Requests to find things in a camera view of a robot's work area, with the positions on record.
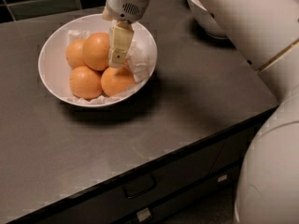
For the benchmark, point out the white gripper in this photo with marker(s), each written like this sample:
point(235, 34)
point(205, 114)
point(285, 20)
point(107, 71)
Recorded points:
point(125, 6)

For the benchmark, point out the orange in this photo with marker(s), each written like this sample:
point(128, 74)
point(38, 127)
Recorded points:
point(85, 83)
point(116, 80)
point(95, 51)
point(74, 55)

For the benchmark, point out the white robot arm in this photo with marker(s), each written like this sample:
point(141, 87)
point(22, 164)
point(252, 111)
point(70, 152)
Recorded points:
point(266, 33)

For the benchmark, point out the white paper liner in bowl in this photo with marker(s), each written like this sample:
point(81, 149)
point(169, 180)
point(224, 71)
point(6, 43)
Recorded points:
point(142, 59)

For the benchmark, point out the white bowl with oranges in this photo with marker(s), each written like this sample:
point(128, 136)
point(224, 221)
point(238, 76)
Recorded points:
point(52, 65)

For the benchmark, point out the white bowl with strawberries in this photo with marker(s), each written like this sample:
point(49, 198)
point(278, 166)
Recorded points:
point(205, 20)

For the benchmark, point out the dark upper drawer front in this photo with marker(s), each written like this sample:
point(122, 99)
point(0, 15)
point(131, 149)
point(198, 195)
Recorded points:
point(120, 196)

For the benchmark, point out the dark drawer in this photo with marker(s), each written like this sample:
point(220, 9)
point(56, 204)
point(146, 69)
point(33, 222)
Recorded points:
point(120, 196)
point(234, 148)
point(157, 211)

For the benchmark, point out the dark right drawer front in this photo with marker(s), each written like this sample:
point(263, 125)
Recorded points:
point(234, 148)

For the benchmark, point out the dark lower drawer front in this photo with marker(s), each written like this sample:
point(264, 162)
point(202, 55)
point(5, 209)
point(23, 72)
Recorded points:
point(157, 211)

